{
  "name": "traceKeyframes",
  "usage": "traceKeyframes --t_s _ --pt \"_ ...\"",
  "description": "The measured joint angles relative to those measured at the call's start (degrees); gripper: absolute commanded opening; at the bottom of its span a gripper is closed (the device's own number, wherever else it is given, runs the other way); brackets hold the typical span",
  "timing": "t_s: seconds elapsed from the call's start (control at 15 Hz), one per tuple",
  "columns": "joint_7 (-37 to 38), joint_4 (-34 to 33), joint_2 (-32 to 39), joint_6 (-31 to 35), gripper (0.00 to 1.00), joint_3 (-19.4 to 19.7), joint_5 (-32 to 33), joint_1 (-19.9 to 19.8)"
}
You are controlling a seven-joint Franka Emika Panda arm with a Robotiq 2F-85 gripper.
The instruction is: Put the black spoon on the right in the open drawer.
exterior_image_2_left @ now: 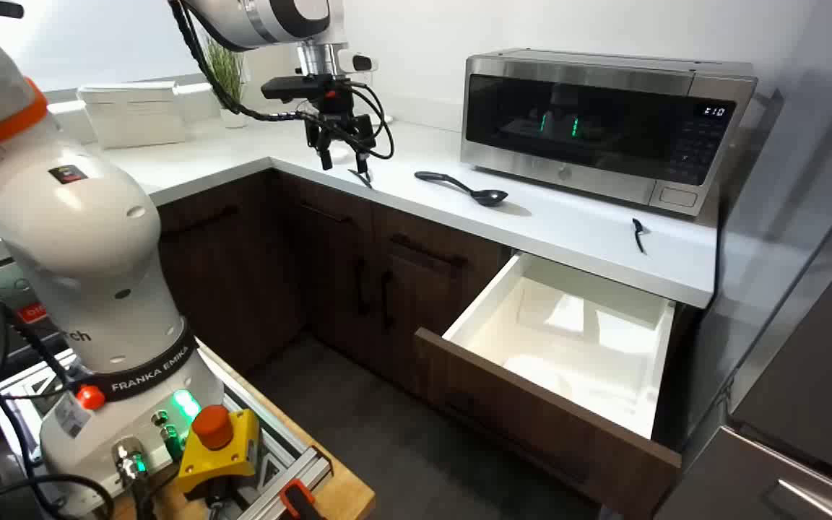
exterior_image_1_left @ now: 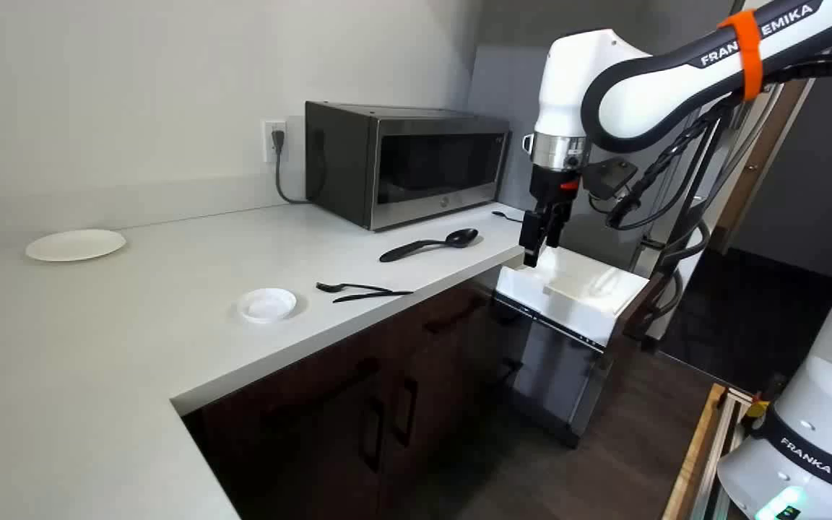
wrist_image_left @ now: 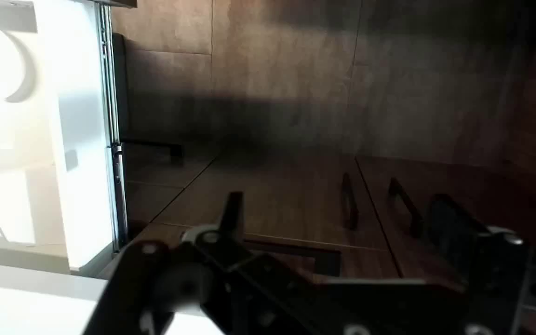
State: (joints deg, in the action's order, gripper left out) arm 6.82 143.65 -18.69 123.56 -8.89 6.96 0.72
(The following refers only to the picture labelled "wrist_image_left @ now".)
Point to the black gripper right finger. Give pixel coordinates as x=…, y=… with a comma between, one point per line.
x=455, y=234

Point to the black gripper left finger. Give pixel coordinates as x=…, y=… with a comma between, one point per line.
x=229, y=223

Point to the brown wooden cabinet door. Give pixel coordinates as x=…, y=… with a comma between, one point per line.
x=306, y=200

